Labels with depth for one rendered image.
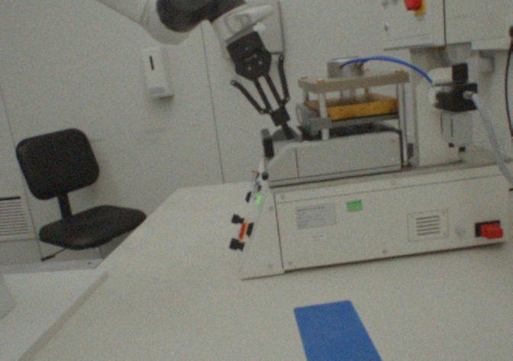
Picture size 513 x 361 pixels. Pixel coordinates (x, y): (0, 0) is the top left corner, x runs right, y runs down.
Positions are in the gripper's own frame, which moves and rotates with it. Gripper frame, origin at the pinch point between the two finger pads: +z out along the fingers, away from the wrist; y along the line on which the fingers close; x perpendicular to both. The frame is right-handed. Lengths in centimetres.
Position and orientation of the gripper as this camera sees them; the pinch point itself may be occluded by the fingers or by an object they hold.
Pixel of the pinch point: (283, 124)
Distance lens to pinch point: 102.8
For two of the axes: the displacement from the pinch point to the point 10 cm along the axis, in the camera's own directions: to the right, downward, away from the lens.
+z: 4.5, 8.7, 2.1
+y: -8.9, 4.5, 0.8
